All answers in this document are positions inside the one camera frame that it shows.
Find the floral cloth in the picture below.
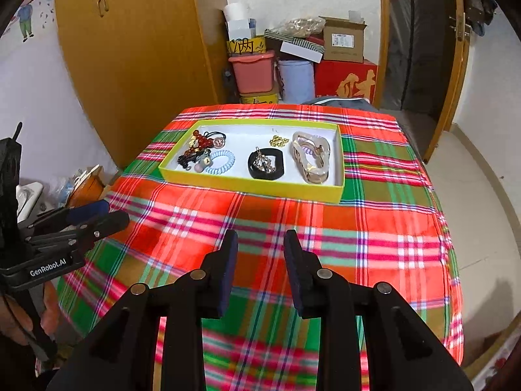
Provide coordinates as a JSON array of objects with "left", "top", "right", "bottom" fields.
[{"left": 464, "top": 326, "right": 521, "bottom": 391}]

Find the wall sticker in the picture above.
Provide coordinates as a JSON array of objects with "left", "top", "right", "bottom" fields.
[{"left": 12, "top": 0, "right": 55, "bottom": 43}]

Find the dark bead bracelet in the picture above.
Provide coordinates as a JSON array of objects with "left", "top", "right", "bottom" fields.
[{"left": 177, "top": 149, "right": 210, "bottom": 168}]

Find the pink plastic bin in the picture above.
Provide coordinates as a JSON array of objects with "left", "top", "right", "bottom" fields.
[{"left": 229, "top": 50, "right": 275, "bottom": 94}]

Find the dark curtain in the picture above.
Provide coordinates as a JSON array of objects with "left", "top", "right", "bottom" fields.
[{"left": 383, "top": 0, "right": 452, "bottom": 110}]

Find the wooden door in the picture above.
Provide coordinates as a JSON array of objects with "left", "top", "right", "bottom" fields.
[{"left": 423, "top": 0, "right": 473, "bottom": 161}]

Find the lavender plastic bucket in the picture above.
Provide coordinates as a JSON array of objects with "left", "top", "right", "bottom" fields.
[{"left": 278, "top": 59, "right": 316, "bottom": 104}]

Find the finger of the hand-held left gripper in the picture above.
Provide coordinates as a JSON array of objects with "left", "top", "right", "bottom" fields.
[
  {"left": 25, "top": 210, "right": 130, "bottom": 254},
  {"left": 28, "top": 199, "right": 111, "bottom": 229}
]

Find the yellow box black print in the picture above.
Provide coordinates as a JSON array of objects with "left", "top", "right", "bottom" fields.
[{"left": 226, "top": 36, "right": 267, "bottom": 57}]

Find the white paper box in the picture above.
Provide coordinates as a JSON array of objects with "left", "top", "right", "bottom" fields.
[{"left": 224, "top": 3, "right": 258, "bottom": 41}]

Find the white box striped lid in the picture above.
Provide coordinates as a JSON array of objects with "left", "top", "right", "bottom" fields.
[{"left": 264, "top": 28, "right": 325, "bottom": 64}]

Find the orange stool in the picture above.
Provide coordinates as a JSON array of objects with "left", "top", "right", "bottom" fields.
[{"left": 67, "top": 167, "right": 106, "bottom": 208}]

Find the rhinestone brooch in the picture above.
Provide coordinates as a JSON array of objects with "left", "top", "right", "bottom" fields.
[{"left": 253, "top": 147, "right": 277, "bottom": 174}]

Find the light blue spiral hair tie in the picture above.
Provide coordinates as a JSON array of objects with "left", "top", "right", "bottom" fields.
[{"left": 202, "top": 149, "right": 237, "bottom": 177}]

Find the small yellow box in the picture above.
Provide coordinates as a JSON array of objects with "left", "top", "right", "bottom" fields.
[{"left": 239, "top": 92, "right": 279, "bottom": 105}]

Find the wooden wardrobe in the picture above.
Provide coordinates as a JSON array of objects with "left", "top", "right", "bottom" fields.
[{"left": 54, "top": 0, "right": 229, "bottom": 169}]

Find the clear plastic bag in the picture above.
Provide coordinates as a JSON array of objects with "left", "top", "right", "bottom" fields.
[{"left": 271, "top": 17, "right": 326, "bottom": 37}]

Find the yellow shallow box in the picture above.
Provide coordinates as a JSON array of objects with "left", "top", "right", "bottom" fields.
[{"left": 159, "top": 119, "right": 346, "bottom": 204}]

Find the red gift box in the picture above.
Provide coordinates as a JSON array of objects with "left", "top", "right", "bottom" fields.
[{"left": 315, "top": 59, "right": 378, "bottom": 99}]

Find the cardboard box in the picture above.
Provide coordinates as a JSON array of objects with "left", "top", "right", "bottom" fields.
[{"left": 318, "top": 16, "right": 367, "bottom": 64}]

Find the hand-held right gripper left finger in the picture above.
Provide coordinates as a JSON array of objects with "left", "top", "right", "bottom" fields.
[{"left": 46, "top": 229, "right": 239, "bottom": 391}]

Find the black wristband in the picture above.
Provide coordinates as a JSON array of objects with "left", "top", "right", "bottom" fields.
[{"left": 247, "top": 149, "right": 286, "bottom": 180}]

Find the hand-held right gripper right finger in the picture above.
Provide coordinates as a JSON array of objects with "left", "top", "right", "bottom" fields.
[{"left": 284, "top": 229, "right": 475, "bottom": 391}]

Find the person's left hand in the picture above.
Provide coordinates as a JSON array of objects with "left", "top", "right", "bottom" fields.
[{"left": 0, "top": 281, "right": 62, "bottom": 349}]

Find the translucent hair claw clip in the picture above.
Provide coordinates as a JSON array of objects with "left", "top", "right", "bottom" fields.
[{"left": 290, "top": 131, "right": 331, "bottom": 184}]

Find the black hair tie pink charm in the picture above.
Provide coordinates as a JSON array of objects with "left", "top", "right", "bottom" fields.
[{"left": 202, "top": 130, "right": 227, "bottom": 149}]

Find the red bead bracelet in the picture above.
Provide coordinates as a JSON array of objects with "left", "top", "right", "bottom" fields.
[{"left": 188, "top": 129, "right": 214, "bottom": 151}]

